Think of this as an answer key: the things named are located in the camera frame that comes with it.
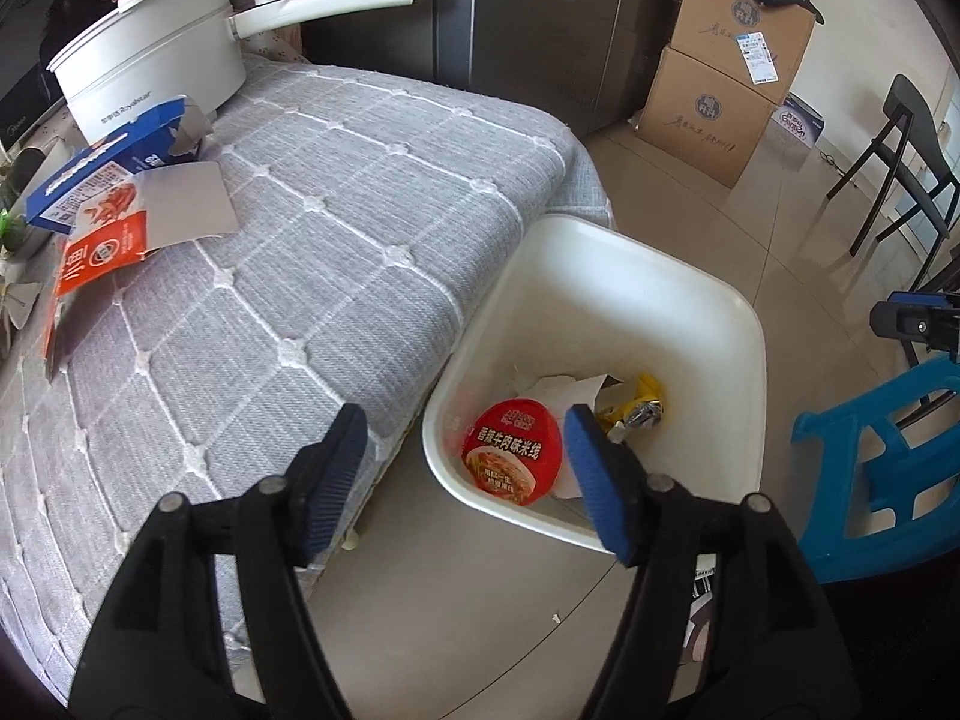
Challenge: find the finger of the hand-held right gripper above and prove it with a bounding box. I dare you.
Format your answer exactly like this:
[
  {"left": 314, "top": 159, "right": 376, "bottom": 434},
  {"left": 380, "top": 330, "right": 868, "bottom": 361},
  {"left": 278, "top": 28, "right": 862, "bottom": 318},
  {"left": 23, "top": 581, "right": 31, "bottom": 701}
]
[{"left": 870, "top": 292, "right": 960, "bottom": 350}]

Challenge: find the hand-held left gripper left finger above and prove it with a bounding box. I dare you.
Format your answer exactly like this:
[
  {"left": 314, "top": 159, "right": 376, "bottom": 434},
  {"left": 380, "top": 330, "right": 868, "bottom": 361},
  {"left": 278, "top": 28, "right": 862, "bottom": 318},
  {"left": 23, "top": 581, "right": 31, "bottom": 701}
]
[{"left": 69, "top": 403, "right": 368, "bottom": 720}]

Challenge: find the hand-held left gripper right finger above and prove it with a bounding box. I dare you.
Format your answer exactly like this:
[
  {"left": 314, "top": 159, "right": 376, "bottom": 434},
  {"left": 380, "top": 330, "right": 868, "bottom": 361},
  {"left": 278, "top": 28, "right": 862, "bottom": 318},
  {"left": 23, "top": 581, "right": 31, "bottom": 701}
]
[{"left": 564, "top": 403, "right": 863, "bottom": 720}]

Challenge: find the red instant noodle cup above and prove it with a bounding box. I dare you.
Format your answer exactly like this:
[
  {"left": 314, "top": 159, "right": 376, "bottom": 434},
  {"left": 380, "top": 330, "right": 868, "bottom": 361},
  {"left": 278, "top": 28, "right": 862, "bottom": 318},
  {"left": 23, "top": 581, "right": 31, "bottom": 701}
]
[{"left": 461, "top": 399, "right": 563, "bottom": 507}]

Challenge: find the yellow wrapper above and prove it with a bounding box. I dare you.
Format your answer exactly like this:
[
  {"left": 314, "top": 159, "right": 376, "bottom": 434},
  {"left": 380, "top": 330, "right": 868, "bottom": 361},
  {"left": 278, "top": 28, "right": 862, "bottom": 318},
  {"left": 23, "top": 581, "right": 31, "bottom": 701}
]
[{"left": 596, "top": 373, "right": 666, "bottom": 437}]

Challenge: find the white paper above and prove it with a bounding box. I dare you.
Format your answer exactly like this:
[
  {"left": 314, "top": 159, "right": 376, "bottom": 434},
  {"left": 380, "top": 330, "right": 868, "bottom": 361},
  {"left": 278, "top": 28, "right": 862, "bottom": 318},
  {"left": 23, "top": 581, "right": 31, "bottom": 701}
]
[{"left": 517, "top": 371, "right": 612, "bottom": 500}]

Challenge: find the white plastic bin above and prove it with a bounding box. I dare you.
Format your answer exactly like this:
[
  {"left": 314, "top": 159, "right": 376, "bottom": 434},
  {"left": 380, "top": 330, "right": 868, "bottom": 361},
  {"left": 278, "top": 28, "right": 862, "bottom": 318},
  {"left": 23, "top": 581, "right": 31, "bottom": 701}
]
[{"left": 421, "top": 214, "right": 767, "bottom": 557}]

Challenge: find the blue plastic stool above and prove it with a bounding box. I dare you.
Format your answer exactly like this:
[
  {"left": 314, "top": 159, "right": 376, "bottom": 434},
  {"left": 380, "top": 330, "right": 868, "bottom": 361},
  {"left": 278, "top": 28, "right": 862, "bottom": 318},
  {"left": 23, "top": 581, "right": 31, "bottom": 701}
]
[{"left": 791, "top": 356, "right": 960, "bottom": 584}]

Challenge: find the dark striped cloth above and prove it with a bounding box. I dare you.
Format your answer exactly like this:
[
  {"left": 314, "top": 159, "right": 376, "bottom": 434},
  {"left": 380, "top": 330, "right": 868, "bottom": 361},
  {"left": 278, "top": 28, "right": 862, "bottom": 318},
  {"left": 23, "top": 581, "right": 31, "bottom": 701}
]
[{"left": 679, "top": 555, "right": 722, "bottom": 665}]

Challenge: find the black chair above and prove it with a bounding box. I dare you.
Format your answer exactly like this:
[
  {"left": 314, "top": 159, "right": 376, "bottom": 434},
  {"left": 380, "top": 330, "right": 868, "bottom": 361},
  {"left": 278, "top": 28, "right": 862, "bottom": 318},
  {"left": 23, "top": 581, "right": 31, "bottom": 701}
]
[{"left": 827, "top": 73, "right": 960, "bottom": 278}]

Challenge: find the small blue printed box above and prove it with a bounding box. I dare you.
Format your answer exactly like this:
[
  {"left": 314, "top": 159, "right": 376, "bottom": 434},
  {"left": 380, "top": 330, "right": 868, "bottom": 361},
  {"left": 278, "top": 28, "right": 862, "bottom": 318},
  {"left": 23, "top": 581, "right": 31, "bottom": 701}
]
[{"left": 772, "top": 94, "right": 824, "bottom": 145}]

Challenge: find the grey checked tablecloth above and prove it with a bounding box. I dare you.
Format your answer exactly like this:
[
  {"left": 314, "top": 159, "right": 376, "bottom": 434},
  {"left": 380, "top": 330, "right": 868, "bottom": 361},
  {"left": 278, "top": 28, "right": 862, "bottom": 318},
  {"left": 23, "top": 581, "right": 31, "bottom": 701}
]
[{"left": 0, "top": 56, "right": 617, "bottom": 698}]

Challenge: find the orange and white carton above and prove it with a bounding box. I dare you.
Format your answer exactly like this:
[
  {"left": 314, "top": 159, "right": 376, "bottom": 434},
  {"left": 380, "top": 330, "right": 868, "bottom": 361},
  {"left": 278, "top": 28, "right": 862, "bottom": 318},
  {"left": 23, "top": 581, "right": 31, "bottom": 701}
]
[{"left": 45, "top": 161, "right": 241, "bottom": 380}]

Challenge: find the blue cardboard box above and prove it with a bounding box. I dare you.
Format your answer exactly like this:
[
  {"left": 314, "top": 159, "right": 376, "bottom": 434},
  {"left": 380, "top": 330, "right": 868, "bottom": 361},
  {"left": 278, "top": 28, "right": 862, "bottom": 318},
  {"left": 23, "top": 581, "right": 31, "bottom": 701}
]
[{"left": 25, "top": 95, "right": 212, "bottom": 232}]

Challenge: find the floral table cloth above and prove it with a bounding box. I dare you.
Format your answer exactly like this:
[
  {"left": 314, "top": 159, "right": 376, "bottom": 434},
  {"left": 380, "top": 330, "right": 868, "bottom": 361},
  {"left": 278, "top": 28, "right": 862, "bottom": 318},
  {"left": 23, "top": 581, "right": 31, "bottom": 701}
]
[{"left": 240, "top": 21, "right": 310, "bottom": 67}]

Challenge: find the white electric pot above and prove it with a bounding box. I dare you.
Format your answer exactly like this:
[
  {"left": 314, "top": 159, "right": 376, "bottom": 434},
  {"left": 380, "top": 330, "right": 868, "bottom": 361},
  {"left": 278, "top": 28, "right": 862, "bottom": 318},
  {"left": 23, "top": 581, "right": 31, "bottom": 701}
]
[{"left": 46, "top": 0, "right": 421, "bottom": 145}]

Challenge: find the grey refrigerator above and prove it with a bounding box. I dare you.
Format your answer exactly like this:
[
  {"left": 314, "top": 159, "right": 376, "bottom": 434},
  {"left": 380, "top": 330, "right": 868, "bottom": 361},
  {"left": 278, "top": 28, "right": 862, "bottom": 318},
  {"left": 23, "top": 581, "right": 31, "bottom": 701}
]
[{"left": 300, "top": 0, "right": 698, "bottom": 137}]

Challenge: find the black microwave oven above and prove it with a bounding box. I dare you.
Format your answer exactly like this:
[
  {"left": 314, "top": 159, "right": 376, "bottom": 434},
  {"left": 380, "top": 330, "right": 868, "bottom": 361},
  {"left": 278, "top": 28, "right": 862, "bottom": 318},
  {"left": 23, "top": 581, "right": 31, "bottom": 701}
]
[{"left": 0, "top": 0, "right": 247, "bottom": 151}]

